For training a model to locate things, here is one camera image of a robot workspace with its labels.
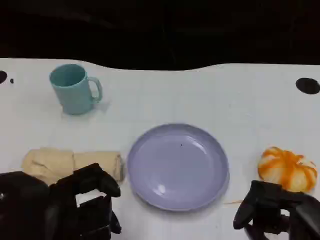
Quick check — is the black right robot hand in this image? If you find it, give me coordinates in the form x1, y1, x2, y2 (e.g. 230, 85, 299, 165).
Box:
233, 179, 320, 240

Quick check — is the lilac plate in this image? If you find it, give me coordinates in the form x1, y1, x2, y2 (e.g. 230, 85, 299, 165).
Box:
126, 123, 230, 213

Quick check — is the pale green mug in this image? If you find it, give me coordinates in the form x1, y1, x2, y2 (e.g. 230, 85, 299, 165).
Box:
48, 63, 104, 116

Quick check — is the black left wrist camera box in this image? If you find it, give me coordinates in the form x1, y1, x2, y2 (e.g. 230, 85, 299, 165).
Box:
75, 194, 123, 240

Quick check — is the orange and white bread roll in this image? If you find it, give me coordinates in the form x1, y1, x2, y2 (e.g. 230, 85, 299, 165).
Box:
257, 146, 318, 193

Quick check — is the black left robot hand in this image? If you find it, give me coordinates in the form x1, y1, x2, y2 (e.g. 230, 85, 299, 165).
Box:
0, 163, 122, 240

